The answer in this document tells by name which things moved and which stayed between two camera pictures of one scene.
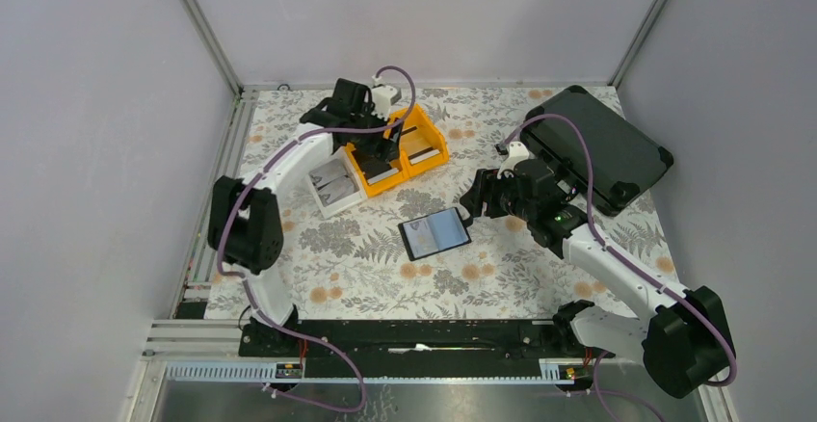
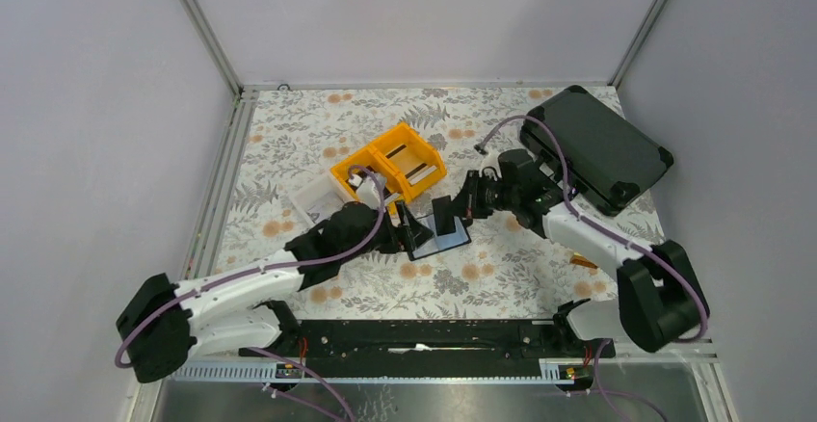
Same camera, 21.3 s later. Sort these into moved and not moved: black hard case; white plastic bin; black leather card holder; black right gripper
Moved: white plastic bin
Not moved: black hard case; black right gripper; black leather card holder
